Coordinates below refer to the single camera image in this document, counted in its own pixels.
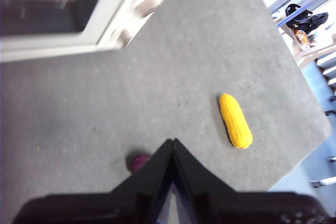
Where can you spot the cream toaster oven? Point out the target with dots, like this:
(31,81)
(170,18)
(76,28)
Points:
(113,19)

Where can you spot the purple toy eggplant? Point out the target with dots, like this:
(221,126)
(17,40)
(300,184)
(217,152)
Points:
(137,162)

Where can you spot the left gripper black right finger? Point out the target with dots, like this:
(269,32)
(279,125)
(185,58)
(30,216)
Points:
(223,205)

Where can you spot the yellow toy corn cob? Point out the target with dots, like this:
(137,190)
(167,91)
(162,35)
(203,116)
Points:
(236,121)

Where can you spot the beige side table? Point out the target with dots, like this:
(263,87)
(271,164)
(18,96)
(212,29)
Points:
(315,51)

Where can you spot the orange packet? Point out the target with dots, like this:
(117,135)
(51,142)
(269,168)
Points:
(302,37)

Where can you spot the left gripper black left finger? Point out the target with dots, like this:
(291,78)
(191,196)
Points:
(126,203)

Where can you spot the beige oven knob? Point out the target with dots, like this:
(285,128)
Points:
(125,37)
(148,5)

